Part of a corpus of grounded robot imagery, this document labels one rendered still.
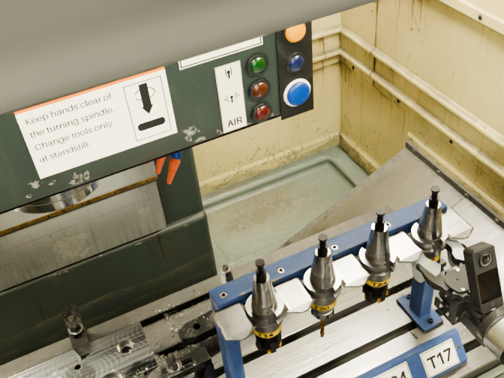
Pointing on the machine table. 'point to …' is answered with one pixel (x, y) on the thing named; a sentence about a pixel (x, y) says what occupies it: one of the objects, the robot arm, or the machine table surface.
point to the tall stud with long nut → (226, 274)
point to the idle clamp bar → (205, 327)
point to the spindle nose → (61, 201)
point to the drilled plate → (102, 358)
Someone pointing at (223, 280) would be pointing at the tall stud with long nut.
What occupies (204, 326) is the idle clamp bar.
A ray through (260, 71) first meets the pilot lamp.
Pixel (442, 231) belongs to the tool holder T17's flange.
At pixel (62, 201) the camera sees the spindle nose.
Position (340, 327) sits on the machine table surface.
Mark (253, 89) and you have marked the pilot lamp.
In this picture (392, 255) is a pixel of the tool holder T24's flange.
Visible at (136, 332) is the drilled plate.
